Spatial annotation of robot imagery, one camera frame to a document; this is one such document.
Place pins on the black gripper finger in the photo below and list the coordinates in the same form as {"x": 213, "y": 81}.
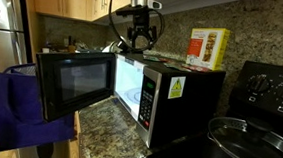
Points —
{"x": 151, "y": 36}
{"x": 131, "y": 37}

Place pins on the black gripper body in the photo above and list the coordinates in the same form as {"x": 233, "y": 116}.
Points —
{"x": 141, "y": 22}

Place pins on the black microwave oven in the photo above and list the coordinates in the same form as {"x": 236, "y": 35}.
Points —
{"x": 192, "y": 112}
{"x": 81, "y": 81}

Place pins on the green white sachet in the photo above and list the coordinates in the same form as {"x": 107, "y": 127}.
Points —
{"x": 177, "y": 67}
{"x": 151, "y": 58}

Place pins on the red white-edged sachet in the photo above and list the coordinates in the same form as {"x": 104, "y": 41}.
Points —
{"x": 163, "y": 60}

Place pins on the blue fabric bag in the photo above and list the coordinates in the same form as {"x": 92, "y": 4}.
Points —
{"x": 18, "y": 114}

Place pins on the yellow food box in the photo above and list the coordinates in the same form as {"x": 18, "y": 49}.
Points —
{"x": 207, "y": 48}

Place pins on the yellow warning sticker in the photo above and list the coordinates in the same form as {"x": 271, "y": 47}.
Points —
{"x": 176, "y": 87}

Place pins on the small blue cap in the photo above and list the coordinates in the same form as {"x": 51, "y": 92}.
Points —
{"x": 114, "y": 100}

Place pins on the white cup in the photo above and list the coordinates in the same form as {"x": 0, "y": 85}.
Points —
{"x": 45, "y": 50}

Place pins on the black stove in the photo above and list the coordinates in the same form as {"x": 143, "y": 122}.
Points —
{"x": 266, "y": 104}

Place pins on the black cooking pot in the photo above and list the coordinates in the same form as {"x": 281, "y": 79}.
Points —
{"x": 216, "y": 157}

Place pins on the black stand knob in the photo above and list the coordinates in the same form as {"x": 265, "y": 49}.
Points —
{"x": 45, "y": 150}

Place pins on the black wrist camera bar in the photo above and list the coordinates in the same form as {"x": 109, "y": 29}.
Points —
{"x": 133, "y": 11}

